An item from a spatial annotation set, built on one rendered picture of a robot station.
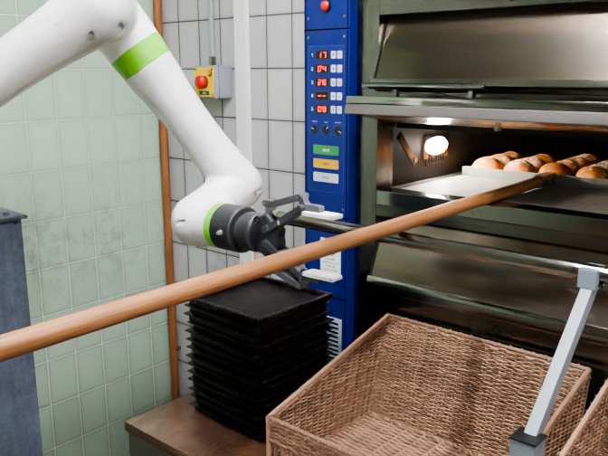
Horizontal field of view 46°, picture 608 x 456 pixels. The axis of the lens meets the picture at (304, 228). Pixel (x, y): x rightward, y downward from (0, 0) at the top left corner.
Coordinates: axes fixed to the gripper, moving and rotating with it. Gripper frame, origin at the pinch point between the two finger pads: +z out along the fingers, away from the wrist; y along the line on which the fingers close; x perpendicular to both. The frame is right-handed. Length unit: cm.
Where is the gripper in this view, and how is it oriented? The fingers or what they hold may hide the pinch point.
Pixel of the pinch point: (328, 246)
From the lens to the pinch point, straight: 124.8
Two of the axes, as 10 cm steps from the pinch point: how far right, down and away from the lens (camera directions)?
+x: -6.5, 1.7, -7.4
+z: 7.6, 1.4, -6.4
